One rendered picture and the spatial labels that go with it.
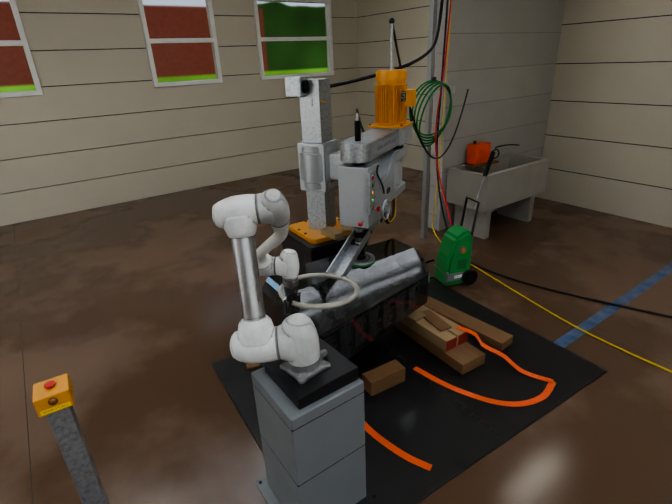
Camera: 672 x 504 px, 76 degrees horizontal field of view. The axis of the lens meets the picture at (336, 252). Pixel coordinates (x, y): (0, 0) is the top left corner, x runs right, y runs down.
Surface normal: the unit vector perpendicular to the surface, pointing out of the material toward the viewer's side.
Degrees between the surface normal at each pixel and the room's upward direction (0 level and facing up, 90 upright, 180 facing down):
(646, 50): 90
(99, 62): 90
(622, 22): 90
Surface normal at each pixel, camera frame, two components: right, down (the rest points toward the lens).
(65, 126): 0.58, 0.31
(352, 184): -0.43, 0.38
